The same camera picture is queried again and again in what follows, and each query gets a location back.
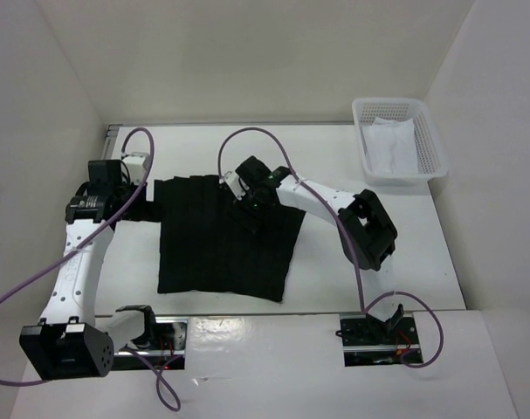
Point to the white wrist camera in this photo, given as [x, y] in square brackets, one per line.
[135, 166]
[234, 184]

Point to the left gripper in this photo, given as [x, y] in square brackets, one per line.
[147, 210]

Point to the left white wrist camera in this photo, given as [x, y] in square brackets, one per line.
[135, 166]

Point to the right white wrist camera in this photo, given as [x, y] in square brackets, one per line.
[234, 184]

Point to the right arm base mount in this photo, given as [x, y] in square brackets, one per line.
[365, 344]

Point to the white plastic lattice basket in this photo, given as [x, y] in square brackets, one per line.
[432, 161]

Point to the black pleated skirt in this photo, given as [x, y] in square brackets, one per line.
[203, 248]

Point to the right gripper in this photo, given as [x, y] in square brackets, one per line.
[238, 209]

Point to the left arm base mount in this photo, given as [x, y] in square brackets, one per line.
[165, 351]

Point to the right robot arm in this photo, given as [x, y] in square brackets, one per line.
[367, 234]

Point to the white folded cloth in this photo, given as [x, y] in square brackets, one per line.
[391, 147]

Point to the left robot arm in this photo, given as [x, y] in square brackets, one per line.
[66, 343]

